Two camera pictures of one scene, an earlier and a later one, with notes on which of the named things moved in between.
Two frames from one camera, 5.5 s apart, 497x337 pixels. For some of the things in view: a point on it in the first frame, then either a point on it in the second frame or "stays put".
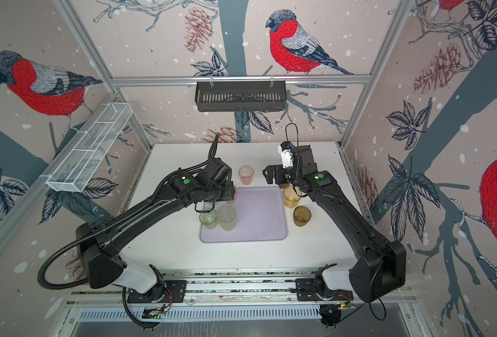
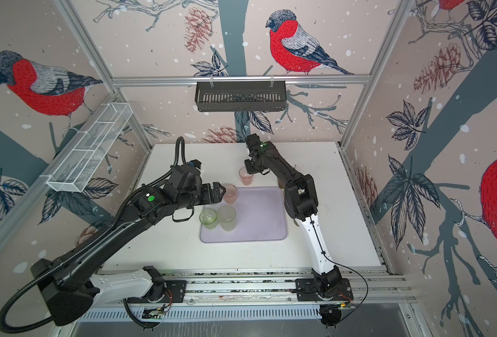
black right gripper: [280, 179] to [250, 168]
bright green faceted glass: [208, 220] stays put
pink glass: [235, 196] stays put
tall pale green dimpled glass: [226, 215] stays put
